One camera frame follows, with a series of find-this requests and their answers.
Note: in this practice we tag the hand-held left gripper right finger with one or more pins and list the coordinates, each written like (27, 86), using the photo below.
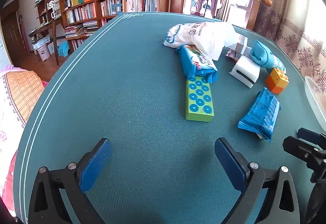
(229, 162)

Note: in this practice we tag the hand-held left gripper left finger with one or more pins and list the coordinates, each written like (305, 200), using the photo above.
(95, 165)

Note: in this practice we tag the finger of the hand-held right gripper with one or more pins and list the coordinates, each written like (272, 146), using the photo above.
(300, 148)
(310, 134)

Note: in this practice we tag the clear plastic bowl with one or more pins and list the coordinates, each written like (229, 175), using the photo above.
(314, 96)

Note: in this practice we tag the plain blue foil packet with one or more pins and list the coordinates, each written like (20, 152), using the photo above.
(262, 112)

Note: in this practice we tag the orange toy brick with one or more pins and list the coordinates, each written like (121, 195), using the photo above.
(277, 81)

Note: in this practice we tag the white sponge with black stripe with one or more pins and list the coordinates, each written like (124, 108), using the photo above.
(245, 71)

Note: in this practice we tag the teal cloth pouch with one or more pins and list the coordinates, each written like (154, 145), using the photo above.
(262, 54)

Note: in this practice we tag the blue snack packet colourful print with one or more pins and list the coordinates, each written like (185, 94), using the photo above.
(197, 63)

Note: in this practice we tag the white printed plastic bag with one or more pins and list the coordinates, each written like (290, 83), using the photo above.
(203, 35)

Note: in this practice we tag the green block with blue dots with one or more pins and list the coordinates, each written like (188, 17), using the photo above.
(200, 101)

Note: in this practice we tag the patterned curtain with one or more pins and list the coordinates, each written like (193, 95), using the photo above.
(293, 35)

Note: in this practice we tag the orange and pink blanket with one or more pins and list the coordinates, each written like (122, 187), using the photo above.
(17, 96)

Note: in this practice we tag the white medicine box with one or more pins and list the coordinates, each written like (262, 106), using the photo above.
(242, 47)

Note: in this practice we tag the blue plastic stool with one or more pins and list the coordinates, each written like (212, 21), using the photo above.
(63, 48)

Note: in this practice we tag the pink trash bin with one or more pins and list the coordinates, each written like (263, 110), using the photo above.
(43, 52)

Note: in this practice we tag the round wooden door knob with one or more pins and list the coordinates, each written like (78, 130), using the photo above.
(267, 1)

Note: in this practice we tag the wooden side desk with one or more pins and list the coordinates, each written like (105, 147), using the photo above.
(44, 29)

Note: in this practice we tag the small wooden shelf unit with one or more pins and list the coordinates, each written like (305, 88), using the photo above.
(48, 7)

